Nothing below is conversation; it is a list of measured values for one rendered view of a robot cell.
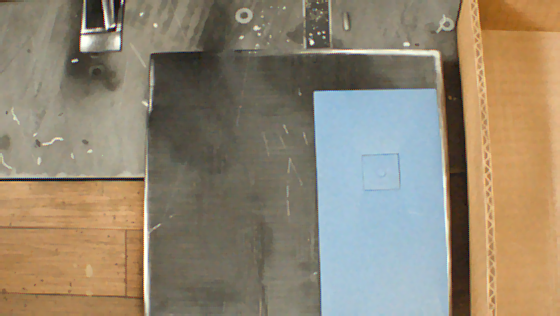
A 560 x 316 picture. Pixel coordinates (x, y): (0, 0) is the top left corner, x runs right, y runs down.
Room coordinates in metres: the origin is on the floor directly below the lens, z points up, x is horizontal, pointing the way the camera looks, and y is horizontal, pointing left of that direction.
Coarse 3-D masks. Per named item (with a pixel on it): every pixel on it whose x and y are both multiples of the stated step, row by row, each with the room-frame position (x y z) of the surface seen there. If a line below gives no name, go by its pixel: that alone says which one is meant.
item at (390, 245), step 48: (336, 96) 0.24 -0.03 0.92; (384, 96) 0.24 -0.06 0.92; (432, 96) 0.24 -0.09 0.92; (336, 144) 0.22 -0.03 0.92; (384, 144) 0.21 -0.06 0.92; (432, 144) 0.21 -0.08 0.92; (336, 192) 0.19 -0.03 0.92; (384, 192) 0.19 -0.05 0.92; (432, 192) 0.18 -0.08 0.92; (336, 240) 0.16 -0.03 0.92; (384, 240) 0.16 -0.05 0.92; (432, 240) 0.16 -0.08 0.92; (336, 288) 0.13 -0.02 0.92; (384, 288) 0.13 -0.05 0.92; (432, 288) 0.13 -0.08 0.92
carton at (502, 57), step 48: (480, 0) 0.29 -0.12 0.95; (528, 0) 0.29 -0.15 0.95; (480, 48) 0.25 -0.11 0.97; (528, 48) 0.27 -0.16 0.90; (480, 96) 0.22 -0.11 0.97; (528, 96) 0.24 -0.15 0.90; (480, 144) 0.19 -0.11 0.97; (528, 144) 0.21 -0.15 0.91; (480, 192) 0.17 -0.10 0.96; (528, 192) 0.18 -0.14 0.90; (480, 240) 0.15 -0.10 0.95; (528, 240) 0.15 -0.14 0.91; (480, 288) 0.12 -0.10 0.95; (528, 288) 0.12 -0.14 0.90
